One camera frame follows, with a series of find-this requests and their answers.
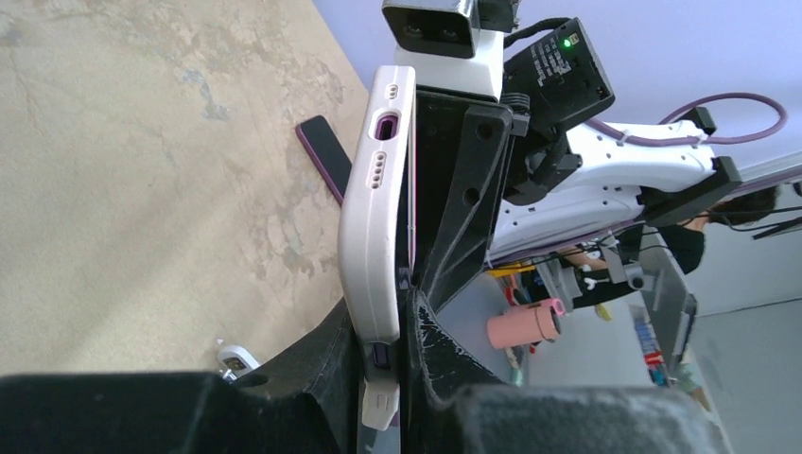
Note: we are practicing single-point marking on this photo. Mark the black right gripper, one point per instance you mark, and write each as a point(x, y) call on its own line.
point(559, 81)

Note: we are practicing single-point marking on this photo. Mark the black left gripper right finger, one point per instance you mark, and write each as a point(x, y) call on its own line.
point(451, 404)

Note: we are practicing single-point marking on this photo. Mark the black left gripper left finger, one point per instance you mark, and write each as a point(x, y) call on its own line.
point(302, 401)

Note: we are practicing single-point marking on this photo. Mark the white phone case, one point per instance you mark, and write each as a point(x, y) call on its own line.
point(367, 237)

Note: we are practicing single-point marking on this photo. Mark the purple smartphone black screen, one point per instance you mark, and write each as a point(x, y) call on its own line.
point(411, 207)

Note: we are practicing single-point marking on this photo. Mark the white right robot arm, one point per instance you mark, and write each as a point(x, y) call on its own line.
point(508, 164)

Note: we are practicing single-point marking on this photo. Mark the white stapler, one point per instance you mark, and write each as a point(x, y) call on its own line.
point(235, 361)

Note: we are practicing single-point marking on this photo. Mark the pink cylinder roll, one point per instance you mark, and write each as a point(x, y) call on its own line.
point(526, 324)

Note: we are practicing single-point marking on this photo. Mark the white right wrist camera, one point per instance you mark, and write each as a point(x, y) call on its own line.
point(454, 46)

